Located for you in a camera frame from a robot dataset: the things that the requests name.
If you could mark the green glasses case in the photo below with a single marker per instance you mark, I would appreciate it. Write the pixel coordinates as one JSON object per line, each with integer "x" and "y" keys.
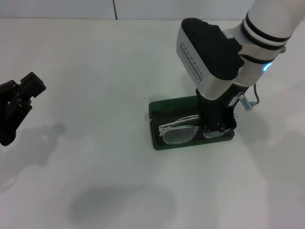
{"x": 171, "y": 105}

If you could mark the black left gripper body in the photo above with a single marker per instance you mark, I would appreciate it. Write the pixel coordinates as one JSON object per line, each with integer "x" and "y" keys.
{"x": 7, "y": 119}

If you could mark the clear transparent glasses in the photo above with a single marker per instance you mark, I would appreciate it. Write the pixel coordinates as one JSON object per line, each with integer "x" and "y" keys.
{"x": 178, "y": 136}

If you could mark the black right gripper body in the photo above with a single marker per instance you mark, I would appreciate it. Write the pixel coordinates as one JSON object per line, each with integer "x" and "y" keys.
{"x": 214, "y": 109}

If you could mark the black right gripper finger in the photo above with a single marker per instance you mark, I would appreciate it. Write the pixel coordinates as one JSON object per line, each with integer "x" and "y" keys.
{"x": 222, "y": 128}
{"x": 210, "y": 129}

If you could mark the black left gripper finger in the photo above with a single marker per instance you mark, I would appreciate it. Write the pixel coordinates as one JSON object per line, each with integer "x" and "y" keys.
{"x": 34, "y": 90}
{"x": 31, "y": 81}

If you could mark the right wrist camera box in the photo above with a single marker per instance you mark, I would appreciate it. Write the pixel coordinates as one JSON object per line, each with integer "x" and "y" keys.
{"x": 209, "y": 52}

